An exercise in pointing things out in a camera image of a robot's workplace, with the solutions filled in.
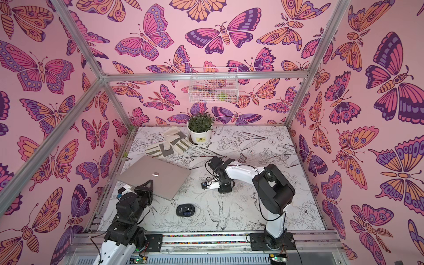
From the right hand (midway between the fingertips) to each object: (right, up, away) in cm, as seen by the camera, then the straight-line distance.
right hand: (224, 184), depth 92 cm
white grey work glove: (-30, +25, +17) cm, 43 cm away
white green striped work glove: (-38, +19, +15) cm, 45 cm away
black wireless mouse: (-20, -10, -11) cm, 25 cm away
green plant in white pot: (-14, +33, +5) cm, 36 cm away
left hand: (-34, +7, -13) cm, 37 cm away
